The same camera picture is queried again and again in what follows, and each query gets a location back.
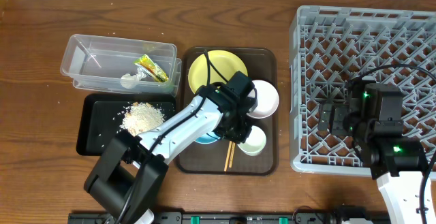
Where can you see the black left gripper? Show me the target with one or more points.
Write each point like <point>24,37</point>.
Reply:
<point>242,137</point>

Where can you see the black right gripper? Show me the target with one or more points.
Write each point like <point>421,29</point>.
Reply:
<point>339,120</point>

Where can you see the white green cup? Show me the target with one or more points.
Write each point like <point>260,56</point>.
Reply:
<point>254,143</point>

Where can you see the light blue bowl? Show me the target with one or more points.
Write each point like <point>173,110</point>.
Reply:
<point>208,138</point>

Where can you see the rice food scraps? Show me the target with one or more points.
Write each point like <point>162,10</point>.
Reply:
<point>141,117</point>

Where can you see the green orange snack wrapper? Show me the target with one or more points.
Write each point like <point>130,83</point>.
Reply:
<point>147,67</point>

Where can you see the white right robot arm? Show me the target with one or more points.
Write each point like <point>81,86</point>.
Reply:
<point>371,116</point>

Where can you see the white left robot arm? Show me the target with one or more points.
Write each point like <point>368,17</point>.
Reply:
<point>129,173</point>

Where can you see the grey dishwasher rack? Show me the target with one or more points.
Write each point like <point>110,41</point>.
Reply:
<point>331,45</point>

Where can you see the black waste tray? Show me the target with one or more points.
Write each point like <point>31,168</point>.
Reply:
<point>103,113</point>

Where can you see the clear plastic waste bin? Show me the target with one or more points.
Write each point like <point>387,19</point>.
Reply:
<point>97,63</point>

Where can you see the wooden chopstick left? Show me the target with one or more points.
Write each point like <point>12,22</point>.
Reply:
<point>227,159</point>

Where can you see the wooden chopstick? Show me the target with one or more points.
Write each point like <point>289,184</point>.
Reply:
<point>227,159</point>
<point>232,155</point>

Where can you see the wooden chopstick right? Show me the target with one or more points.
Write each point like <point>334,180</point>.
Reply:
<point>232,155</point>

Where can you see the pink shallow bowl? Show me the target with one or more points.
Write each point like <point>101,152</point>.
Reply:
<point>267,99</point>

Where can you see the yellow plate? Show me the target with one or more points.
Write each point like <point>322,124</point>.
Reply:
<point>226,63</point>

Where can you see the dark brown serving tray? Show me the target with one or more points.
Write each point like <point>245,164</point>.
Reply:
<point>210,158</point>

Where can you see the crumpled white tissue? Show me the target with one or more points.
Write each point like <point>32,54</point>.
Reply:
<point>129,81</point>

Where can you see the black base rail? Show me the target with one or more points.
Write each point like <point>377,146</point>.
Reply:
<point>303,214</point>

